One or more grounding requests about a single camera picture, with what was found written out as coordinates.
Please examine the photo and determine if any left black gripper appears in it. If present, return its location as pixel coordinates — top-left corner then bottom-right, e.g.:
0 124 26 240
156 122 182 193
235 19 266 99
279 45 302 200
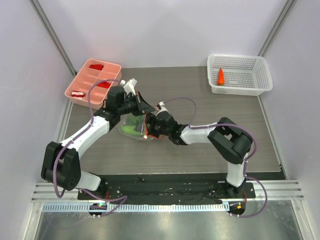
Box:
118 91 156 117

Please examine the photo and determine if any green fake pepper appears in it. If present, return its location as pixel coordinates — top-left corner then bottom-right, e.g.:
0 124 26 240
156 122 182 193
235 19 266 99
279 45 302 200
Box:
125 115 144 126

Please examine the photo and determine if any clear orange zip top bag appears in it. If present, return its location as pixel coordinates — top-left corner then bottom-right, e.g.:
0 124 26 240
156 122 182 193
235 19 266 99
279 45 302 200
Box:
117 104 165 142

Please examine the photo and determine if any green fake pea pod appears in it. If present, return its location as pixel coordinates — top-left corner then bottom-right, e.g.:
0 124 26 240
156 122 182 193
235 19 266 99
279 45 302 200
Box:
121 125 141 135

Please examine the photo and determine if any orange fake carrot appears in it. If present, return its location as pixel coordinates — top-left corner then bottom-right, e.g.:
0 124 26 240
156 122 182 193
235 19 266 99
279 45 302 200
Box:
217 68 225 86

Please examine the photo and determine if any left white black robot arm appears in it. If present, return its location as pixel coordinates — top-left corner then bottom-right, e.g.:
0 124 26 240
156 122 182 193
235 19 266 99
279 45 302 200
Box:
40 85 155 200

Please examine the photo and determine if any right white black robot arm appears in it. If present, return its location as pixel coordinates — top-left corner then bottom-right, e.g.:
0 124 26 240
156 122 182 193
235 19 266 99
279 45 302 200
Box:
144 111 253 198

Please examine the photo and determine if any red fake food middle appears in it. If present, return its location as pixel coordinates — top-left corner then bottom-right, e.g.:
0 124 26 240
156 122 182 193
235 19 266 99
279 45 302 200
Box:
97 81 113 89

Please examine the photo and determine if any red fake food top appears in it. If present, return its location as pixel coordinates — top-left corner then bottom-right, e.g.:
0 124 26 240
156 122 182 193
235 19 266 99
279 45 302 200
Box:
89 64 104 71

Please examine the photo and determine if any red white fake food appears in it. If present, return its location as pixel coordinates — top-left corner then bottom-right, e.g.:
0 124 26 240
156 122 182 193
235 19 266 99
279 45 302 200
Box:
71 91 86 99

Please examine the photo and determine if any pink compartment tray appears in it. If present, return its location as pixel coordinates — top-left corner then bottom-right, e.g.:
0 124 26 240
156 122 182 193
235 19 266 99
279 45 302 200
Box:
64 59 122 110

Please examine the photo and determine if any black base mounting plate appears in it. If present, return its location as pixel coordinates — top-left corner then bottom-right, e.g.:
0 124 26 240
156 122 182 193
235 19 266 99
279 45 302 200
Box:
93 173 256 206

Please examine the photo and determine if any white perforated plastic basket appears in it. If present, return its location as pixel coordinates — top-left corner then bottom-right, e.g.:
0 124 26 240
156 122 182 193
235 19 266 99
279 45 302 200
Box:
207 54 273 96

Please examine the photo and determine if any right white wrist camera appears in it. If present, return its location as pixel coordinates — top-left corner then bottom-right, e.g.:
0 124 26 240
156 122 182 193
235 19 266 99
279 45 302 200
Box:
156 101 168 115

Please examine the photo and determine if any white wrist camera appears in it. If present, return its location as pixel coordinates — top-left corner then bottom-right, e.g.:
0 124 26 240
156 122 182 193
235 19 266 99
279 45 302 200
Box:
119 78 137 96
156 101 168 115

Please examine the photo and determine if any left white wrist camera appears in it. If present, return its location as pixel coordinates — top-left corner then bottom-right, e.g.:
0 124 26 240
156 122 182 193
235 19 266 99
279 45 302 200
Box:
119 78 137 96

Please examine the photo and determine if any white slotted cable duct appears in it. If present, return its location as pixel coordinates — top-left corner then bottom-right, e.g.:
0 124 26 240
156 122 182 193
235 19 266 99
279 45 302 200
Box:
42 201 230 213

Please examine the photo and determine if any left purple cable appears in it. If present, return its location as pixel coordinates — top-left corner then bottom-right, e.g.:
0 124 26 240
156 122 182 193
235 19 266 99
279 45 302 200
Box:
53 79 128 223

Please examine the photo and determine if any aluminium frame rail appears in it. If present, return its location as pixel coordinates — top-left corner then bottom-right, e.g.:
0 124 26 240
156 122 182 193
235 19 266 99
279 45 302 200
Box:
31 179 305 202

